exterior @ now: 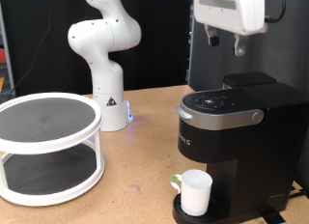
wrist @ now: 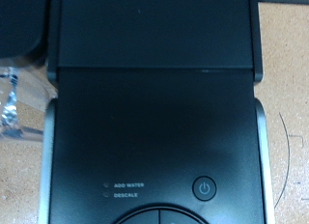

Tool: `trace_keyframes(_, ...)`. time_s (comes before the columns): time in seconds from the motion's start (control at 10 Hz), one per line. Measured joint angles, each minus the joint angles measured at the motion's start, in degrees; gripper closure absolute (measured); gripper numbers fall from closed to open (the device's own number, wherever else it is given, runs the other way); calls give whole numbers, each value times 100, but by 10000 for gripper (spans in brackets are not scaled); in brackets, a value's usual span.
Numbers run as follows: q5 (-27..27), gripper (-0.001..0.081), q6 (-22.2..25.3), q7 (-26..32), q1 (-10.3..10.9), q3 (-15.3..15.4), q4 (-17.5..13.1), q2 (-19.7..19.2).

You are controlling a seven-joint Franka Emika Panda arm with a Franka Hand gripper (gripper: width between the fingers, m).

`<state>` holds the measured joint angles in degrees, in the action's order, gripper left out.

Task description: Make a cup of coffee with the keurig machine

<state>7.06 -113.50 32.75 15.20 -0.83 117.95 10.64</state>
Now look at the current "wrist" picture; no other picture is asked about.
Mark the clear Keurig water tank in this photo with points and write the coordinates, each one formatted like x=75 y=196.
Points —
x=19 y=24

